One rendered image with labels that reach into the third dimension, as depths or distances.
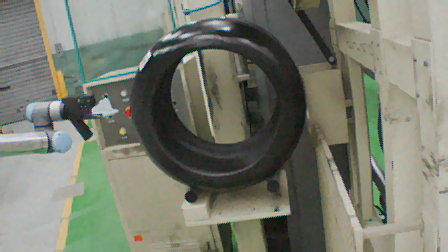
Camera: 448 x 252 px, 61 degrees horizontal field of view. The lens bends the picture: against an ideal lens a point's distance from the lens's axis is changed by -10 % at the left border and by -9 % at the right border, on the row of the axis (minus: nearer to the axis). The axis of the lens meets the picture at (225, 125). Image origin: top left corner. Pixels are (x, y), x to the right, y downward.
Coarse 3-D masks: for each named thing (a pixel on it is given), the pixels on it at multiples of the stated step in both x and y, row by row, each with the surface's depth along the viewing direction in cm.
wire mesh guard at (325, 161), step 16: (320, 144) 141; (320, 160) 160; (320, 176) 173; (336, 176) 110; (320, 192) 176; (336, 192) 115; (336, 208) 123; (352, 208) 92; (336, 224) 128; (352, 224) 86; (336, 240) 137; (352, 240) 93
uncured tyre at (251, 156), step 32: (192, 32) 122; (224, 32) 121; (256, 32) 123; (160, 64) 125; (256, 64) 122; (288, 64) 124; (160, 96) 156; (288, 96) 124; (160, 128) 156; (288, 128) 127; (160, 160) 134; (192, 160) 157; (224, 160) 159; (256, 160) 131
